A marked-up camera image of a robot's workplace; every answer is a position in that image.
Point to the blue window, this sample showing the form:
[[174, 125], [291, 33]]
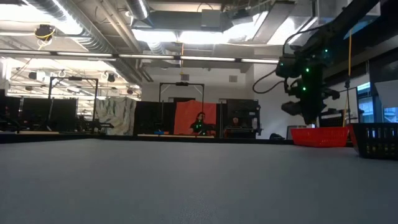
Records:
[[363, 99]]

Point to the black bag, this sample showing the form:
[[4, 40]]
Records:
[[276, 136]]

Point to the black shelf cabinet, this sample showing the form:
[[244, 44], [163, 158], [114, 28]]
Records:
[[247, 109]]

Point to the orange cloth panel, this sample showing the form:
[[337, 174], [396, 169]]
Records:
[[183, 115]]

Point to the wall vent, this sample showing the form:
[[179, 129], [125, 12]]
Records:
[[233, 78], [184, 77]]

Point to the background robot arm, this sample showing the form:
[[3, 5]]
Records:
[[198, 126]]

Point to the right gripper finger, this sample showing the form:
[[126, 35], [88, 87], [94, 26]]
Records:
[[311, 115]]

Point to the red plastic basket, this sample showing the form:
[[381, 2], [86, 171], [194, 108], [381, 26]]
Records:
[[320, 137]]

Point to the black frame stand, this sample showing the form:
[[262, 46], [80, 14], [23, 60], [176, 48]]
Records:
[[73, 78], [182, 83]]

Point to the white patterned sheet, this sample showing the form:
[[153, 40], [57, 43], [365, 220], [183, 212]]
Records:
[[115, 115]]

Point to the black aluminium table frame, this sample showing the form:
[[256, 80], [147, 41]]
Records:
[[130, 138]]

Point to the grey ceiling box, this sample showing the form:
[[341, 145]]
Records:
[[211, 18]]

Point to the grey panel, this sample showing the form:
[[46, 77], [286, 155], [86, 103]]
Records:
[[296, 127]]

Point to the person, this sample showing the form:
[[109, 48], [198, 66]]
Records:
[[200, 118], [234, 123]]

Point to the dark equipment desk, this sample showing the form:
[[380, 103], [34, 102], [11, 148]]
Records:
[[334, 118]]

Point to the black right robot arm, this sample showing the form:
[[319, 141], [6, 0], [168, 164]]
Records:
[[342, 18]]

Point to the black partition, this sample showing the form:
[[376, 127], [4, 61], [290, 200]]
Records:
[[40, 112], [152, 116]]

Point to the blue-grey table mat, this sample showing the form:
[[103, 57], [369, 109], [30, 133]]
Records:
[[199, 186]]

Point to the black plastic basket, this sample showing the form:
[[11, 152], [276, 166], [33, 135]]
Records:
[[373, 140]]

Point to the black ceiling spotlight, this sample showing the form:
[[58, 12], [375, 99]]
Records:
[[32, 75], [111, 77]]

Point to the whiteboard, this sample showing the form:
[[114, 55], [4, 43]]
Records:
[[337, 101]]

